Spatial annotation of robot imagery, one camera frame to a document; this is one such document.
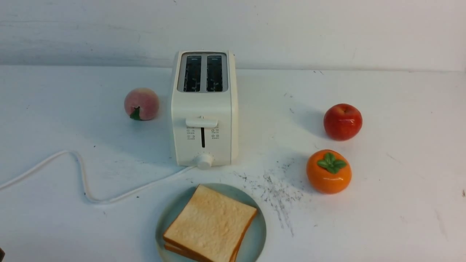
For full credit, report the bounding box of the toast slice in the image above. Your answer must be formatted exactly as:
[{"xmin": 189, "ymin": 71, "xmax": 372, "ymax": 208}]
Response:
[
  {"xmin": 162, "ymin": 184, "xmax": 258, "ymax": 262},
  {"xmin": 164, "ymin": 243, "xmax": 202, "ymax": 262}
]

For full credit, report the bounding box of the white two-slot toaster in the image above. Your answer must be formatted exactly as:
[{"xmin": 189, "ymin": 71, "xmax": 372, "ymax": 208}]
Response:
[{"xmin": 167, "ymin": 50, "xmax": 239, "ymax": 170}]

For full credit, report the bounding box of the pink peach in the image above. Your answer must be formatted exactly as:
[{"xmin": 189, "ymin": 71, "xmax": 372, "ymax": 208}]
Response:
[{"xmin": 124, "ymin": 88, "xmax": 160, "ymax": 121}]

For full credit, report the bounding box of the orange persimmon with green leaf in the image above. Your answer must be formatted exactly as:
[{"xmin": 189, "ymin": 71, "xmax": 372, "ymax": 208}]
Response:
[{"xmin": 306, "ymin": 149, "xmax": 352, "ymax": 194}]

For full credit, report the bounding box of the red apple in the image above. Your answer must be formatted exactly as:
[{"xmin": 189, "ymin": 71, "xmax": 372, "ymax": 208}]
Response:
[{"xmin": 323, "ymin": 103, "xmax": 363, "ymax": 141}]

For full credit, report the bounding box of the pale green round plate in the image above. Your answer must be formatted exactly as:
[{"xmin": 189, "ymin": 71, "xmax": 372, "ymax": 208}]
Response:
[{"xmin": 155, "ymin": 183, "xmax": 267, "ymax": 262}]

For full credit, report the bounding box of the white toaster power cable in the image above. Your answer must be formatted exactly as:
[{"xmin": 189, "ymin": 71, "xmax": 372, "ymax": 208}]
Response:
[{"xmin": 0, "ymin": 150, "xmax": 195, "ymax": 205}]

